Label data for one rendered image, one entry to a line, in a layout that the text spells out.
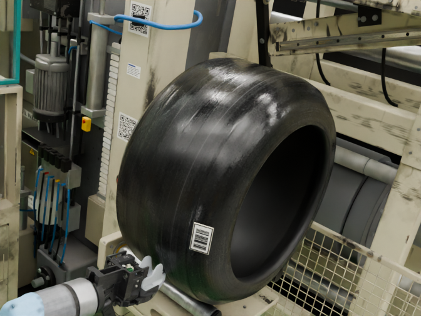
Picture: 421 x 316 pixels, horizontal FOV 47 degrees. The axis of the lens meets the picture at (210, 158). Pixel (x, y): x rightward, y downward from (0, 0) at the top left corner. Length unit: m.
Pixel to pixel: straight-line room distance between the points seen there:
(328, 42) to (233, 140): 0.55
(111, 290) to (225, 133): 0.37
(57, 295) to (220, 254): 0.32
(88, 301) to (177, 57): 0.66
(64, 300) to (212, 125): 0.41
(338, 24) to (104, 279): 0.88
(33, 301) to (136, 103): 0.61
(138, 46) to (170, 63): 0.09
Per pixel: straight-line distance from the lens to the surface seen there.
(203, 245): 0.94
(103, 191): 1.47
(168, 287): 1.24
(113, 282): 0.95
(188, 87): 1.03
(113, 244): 1.33
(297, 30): 1.42
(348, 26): 1.35
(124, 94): 1.30
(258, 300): 1.45
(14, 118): 1.46
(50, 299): 0.87
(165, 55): 1.24
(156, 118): 1.01
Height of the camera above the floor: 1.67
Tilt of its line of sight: 22 degrees down
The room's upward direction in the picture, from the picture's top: 11 degrees clockwise
